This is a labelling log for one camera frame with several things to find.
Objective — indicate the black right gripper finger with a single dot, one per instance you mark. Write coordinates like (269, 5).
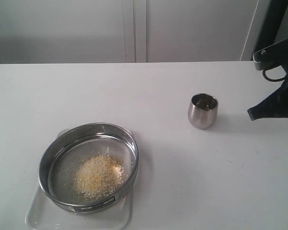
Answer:
(274, 106)

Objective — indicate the stainless steel cup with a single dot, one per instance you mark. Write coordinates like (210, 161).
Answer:
(202, 111)

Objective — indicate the round steel mesh sieve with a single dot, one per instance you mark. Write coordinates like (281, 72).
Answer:
(68, 151)

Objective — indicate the rice grain pile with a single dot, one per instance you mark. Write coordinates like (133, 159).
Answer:
(98, 177)

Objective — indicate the clear plastic tray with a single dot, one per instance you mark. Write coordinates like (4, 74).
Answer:
(43, 214)

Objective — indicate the white cabinet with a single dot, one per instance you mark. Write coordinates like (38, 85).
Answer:
(110, 31)

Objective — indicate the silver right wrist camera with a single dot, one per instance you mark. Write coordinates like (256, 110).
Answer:
(272, 56)

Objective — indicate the dark vertical post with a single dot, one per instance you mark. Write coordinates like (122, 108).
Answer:
(271, 24)

